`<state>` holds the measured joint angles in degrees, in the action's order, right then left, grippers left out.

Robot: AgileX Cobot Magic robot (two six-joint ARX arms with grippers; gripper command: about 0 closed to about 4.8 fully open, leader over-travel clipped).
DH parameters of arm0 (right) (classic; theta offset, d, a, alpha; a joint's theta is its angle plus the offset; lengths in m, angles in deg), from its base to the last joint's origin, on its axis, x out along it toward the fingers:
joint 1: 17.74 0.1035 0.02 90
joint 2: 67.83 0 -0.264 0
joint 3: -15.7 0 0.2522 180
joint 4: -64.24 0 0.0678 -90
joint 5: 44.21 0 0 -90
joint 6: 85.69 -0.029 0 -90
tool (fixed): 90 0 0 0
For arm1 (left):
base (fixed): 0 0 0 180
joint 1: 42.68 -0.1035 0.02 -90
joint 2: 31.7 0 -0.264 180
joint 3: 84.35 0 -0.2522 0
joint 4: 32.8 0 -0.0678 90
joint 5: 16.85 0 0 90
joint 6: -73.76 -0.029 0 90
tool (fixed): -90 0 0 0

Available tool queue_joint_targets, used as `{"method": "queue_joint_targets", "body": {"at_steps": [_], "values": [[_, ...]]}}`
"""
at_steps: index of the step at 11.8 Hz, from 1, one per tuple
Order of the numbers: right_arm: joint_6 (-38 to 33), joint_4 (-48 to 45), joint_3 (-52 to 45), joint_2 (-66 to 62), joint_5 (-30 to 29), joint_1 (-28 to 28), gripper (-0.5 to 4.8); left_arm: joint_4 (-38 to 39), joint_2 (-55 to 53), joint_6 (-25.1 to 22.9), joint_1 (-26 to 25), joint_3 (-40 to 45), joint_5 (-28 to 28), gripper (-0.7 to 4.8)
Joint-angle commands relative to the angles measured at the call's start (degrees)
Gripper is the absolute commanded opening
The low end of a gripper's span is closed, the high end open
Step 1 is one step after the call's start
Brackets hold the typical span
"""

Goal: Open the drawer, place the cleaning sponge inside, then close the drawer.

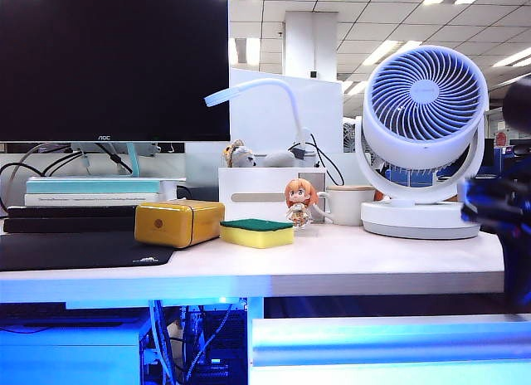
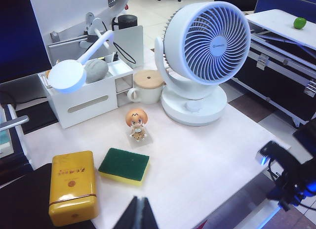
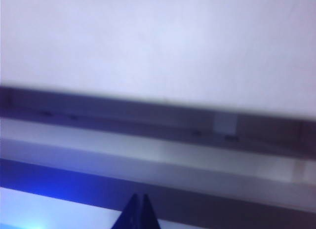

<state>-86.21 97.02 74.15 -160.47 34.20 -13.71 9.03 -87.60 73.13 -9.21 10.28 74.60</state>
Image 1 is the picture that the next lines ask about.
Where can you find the white book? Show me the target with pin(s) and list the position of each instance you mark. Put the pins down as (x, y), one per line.
(103, 199)

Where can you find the yellow tin box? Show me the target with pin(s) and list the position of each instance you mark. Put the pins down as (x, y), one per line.
(166, 225)

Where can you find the white tissue box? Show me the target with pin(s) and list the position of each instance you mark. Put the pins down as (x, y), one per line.
(257, 181)

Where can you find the white pedestal cabinet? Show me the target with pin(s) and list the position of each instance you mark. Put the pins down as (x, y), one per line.
(70, 356)

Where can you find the white partition panel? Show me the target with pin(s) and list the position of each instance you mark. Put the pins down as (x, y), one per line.
(257, 128)

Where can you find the black computer tower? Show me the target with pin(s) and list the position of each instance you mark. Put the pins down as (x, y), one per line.
(232, 352)

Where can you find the black mouse pad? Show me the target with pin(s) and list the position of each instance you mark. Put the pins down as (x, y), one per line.
(74, 250)

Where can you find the black AOC monitor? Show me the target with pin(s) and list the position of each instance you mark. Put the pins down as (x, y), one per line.
(112, 69)

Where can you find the white gooseneck desk lamp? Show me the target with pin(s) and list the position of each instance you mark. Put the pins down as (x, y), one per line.
(226, 96)

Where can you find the beige grey plush toy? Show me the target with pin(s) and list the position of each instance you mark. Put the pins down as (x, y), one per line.
(240, 157)

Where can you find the white desk drawer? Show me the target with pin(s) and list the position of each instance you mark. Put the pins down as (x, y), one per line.
(373, 343)

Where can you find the wooden mug lid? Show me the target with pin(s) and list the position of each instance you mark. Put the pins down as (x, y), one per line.
(350, 188)

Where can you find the white square pillar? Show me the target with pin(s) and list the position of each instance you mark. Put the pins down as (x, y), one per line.
(311, 45)

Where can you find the red round sign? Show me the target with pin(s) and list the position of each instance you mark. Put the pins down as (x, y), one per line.
(502, 137)

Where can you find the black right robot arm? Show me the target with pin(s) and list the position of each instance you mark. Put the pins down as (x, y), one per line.
(518, 269)

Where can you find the yellow green cleaning sponge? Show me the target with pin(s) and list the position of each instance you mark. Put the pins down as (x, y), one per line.
(257, 235)

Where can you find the black flat box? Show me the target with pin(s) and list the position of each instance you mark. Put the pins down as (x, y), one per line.
(62, 212)
(62, 225)

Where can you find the small white background fan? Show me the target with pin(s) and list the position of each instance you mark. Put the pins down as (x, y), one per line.
(349, 137)

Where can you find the teal book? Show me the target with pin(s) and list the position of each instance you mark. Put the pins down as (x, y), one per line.
(83, 187)

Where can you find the white mug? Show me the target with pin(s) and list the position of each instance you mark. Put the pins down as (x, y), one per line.
(348, 208)

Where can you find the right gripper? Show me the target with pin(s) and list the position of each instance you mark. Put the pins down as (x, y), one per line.
(493, 202)

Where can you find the orange-haired anime figure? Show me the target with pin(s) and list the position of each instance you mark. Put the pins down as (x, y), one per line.
(298, 198)

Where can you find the white desk fan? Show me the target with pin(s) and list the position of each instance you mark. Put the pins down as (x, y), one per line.
(423, 223)

